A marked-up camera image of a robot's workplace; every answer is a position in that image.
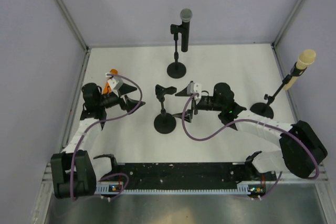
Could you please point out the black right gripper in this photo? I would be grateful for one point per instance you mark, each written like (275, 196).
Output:
(188, 116)

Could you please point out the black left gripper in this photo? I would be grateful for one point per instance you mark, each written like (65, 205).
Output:
(130, 104)

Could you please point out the orange microphone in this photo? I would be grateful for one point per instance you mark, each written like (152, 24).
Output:
(107, 88)

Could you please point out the black microphone stand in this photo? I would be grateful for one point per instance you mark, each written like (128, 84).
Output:
(264, 109)
(164, 122)
(176, 70)

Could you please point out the black microphone silver grille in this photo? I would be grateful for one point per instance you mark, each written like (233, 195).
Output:
(186, 16)

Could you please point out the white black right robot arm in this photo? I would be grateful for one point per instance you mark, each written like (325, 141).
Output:
(300, 151)

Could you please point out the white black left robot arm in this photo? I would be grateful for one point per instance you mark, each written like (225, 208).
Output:
(75, 172)

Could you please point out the beige microphone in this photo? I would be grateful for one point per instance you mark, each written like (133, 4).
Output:
(306, 58)

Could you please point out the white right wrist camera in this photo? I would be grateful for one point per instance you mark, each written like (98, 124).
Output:
(195, 88)

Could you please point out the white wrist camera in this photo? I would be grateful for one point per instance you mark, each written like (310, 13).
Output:
(195, 88)
(113, 81)

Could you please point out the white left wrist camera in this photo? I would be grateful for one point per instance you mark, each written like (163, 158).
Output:
(113, 81)

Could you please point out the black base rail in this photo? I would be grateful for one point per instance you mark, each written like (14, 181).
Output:
(188, 176)

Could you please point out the grey slotted cable duct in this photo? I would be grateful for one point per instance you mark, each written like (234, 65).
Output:
(109, 189)

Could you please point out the aluminium frame post left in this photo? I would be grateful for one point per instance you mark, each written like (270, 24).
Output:
(71, 24)

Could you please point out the aluminium frame post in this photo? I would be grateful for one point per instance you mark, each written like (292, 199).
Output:
(71, 24)
(289, 20)

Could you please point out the aluminium frame post right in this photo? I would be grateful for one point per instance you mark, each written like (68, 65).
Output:
(289, 20)

